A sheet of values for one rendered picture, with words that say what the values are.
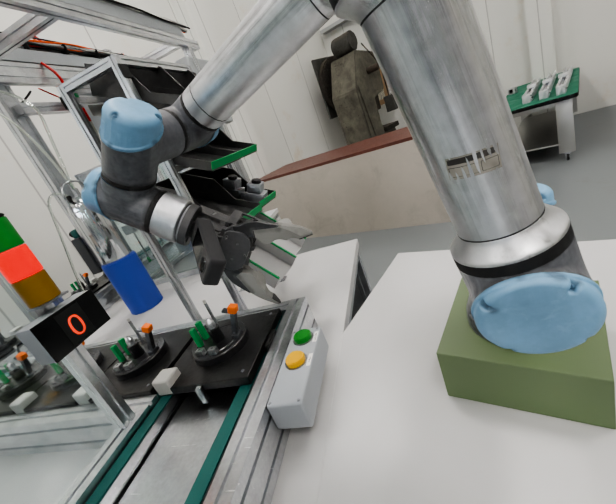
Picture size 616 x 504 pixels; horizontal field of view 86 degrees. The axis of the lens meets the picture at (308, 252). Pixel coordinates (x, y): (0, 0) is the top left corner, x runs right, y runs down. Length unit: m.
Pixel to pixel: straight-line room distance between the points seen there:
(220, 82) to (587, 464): 0.71
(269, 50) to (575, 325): 0.48
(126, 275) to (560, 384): 1.56
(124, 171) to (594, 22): 6.76
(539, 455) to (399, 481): 0.20
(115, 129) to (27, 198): 3.35
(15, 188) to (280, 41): 3.49
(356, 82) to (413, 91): 5.92
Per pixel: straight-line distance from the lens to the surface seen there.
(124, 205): 0.58
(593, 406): 0.63
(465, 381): 0.64
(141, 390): 0.90
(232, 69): 0.54
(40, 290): 0.71
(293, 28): 0.50
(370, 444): 0.65
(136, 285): 1.71
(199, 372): 0.82
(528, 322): 0.41
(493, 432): 0.64
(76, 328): 0.72
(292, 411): 0.63
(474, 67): 0.34
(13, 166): 3.89
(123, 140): 0.52
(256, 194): 1.07
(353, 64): 6.38
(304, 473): 0.66
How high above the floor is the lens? 1.37
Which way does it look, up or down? 20 degrees down
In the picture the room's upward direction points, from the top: 22 degrees counter-clockwise
